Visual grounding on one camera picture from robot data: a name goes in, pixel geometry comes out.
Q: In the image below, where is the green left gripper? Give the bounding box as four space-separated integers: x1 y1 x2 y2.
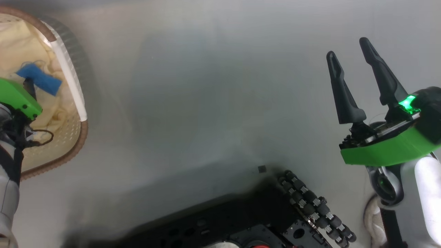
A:
0 78 43 121

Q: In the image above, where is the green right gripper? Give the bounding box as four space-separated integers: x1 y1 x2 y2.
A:
326 37 441 167

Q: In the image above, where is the blue fabric tag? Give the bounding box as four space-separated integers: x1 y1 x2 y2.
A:
16 63 63 96

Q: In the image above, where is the cream clothing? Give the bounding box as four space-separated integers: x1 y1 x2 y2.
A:
0 19 74 145

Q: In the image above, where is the cream perforated laundry basket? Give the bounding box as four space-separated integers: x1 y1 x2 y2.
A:
0 7 89 180

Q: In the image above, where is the thin black looped cable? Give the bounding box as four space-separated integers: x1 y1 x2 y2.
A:
21 129 54 148

